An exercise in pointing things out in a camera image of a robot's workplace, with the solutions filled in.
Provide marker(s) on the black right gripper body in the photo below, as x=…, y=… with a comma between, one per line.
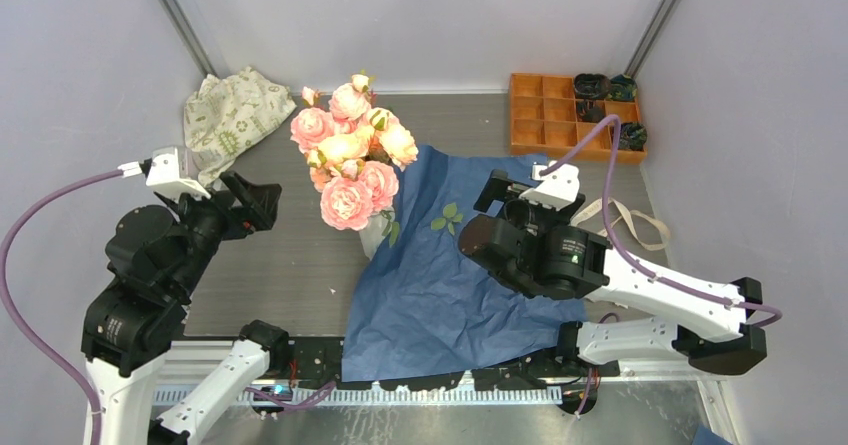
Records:
x=536, y=216

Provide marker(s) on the blue wrapping paper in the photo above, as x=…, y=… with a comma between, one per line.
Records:
x=420, y=308

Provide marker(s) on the patterned cream cloth bag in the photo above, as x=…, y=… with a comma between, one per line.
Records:
x=227, y=116

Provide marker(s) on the beige printed ribbon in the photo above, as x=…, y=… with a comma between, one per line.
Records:
x=628, y=217

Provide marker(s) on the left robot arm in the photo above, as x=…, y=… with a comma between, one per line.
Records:
x=157, y=257

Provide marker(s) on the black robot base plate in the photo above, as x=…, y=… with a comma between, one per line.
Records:
x=316, y=361

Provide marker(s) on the white ribbed vase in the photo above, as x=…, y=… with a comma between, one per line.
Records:
x=381, y=227

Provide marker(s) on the metal corner rail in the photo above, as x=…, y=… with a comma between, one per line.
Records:
x=657, y=23
x=186, y=32

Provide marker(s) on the pink flower bouquet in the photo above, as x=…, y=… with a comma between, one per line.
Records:
x=352, y=198

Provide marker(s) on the wooden compartment tray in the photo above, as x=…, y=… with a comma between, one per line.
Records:
x=542, y=119

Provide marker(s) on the metal corner rail right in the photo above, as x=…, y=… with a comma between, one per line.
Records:
x=657, y=23

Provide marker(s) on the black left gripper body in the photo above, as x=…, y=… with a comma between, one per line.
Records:
x=215, y=216

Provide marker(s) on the pink flower stem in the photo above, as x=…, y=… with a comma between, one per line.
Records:
x=352, y=100
x=312, y=124
x=393, y=137

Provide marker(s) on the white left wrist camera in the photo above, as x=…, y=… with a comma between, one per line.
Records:
x=170, y=172

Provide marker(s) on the dark rolled fabric item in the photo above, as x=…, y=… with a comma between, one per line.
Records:
x=590, y=111
x=589, y=86
x=632, y=136
x=623, y=88

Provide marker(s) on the metal corner rail left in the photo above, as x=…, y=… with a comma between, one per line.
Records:
x=186, y=32

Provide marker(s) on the fallen green leaf sprig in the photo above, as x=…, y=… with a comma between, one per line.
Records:
x=450, y=219

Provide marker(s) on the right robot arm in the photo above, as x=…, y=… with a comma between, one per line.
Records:
x=523, y=237

